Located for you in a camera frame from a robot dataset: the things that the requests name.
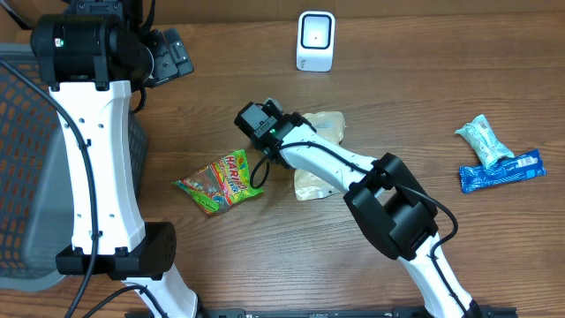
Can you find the Haribo gummy worms bag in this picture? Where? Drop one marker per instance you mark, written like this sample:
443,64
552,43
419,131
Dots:
220,185

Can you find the blue snack bar wrapper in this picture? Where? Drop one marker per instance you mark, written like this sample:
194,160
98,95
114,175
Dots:
522,167

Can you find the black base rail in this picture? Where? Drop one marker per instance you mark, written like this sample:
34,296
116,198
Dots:
399,312

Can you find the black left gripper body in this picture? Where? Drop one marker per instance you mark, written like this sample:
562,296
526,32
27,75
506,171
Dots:
169,61

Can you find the grey plastic mesh basket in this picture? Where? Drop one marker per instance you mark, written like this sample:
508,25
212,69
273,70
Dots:
44,196

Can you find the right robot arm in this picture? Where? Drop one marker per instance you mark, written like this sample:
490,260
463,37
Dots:
389,205

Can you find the white barcode scanner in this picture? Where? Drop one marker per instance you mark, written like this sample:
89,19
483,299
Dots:
316,41

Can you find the light teal snack packet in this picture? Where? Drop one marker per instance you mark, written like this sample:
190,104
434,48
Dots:
481,138

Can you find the beige paper pouch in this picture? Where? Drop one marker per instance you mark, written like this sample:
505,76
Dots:
330,125

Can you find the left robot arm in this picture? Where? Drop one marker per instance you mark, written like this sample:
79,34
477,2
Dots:
93,57

